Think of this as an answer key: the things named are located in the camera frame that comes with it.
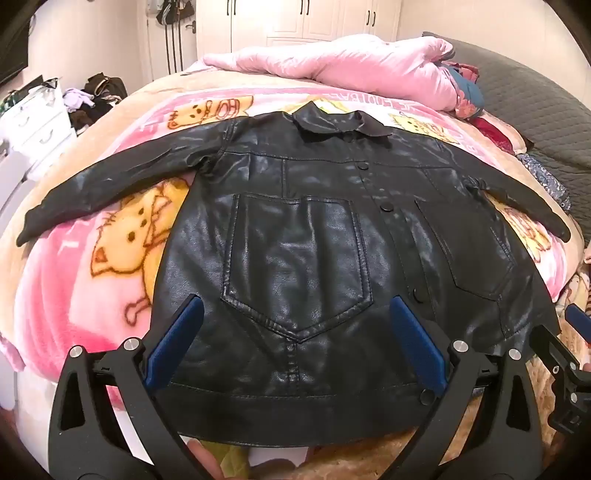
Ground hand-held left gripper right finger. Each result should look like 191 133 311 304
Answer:
383 295 544 480

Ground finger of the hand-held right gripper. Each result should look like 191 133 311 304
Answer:
566 305 591 344
530 324 583 384

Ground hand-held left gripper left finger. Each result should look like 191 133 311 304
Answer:
48 294 218 480

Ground black leather jacket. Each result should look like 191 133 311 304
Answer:
16 102 573 448

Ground pile of dark clothes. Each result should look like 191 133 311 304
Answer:
69 99 116 134

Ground person's left hand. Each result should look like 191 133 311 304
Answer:
187 455 225 480

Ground pink cartoon printed blanket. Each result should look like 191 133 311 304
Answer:
0 85 578 416

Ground dark blue patterned cloth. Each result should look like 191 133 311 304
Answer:
517 152 573 213

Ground red patterned cloth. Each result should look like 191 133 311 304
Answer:
471 115 527 155

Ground grey quilted headboard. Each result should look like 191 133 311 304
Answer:
443 37 591 171

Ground blue floral pillow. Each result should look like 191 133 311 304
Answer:
443 60 485 121

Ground white drawer cabinet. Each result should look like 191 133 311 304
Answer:
0 78 77 158

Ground lilac cloth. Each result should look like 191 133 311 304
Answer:
62 88 95 112

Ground dark brown bag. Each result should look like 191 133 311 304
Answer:
85 73 127 100

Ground pink quilt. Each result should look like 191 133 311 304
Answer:
203 34 467 112

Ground white door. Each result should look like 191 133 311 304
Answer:
150 0 199 75

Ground hanging bags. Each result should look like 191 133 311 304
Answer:
154 0 195 75

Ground white wardrobe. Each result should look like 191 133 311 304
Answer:
196 0 400 61

